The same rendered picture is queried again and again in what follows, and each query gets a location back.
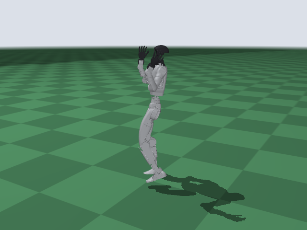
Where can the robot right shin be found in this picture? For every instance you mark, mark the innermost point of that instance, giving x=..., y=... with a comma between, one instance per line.
x=154, y=152

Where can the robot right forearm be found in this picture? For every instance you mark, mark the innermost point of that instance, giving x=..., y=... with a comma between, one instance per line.
x=140, y=68

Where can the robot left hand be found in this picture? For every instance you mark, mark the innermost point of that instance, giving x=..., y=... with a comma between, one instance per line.
x=155, y=59

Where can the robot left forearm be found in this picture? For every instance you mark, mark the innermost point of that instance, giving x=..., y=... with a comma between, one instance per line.
x=150, y=79

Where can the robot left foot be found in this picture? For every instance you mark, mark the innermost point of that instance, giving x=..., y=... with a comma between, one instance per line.
x=155, y=177

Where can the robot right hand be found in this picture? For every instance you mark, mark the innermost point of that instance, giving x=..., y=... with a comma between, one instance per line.
x=142, y=54

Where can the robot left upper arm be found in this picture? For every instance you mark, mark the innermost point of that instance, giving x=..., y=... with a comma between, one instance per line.
x=159, y=76

